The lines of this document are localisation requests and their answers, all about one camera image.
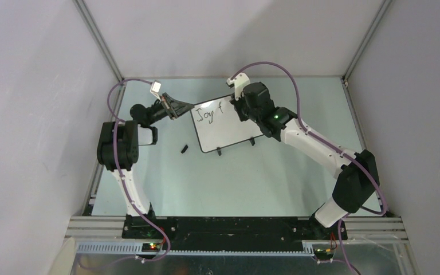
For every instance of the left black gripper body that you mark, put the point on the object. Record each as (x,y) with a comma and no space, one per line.
(167,106)

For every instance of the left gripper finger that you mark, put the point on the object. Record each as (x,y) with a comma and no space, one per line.
(182,109)
(177,104)

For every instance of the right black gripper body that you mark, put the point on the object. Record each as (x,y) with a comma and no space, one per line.
(242,108)

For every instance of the black marker cap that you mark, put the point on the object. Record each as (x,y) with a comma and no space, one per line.
(184,149)

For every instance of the black framed whiteboard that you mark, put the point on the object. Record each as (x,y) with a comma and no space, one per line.
(217,125)

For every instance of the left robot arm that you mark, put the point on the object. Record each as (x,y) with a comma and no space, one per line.
(119,142)

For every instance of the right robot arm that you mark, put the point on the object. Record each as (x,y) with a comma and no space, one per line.
(355,172)

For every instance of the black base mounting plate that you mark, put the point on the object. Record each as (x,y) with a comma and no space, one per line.
(231,234)

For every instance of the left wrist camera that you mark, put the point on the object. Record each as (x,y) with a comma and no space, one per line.
(155,87)

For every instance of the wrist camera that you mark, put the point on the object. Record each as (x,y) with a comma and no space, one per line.
(155,87)
(238,82)

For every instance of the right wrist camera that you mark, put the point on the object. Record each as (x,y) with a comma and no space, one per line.
(238,82)

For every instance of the aluminium frame rail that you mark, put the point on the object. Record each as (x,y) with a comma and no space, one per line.
(95,234)

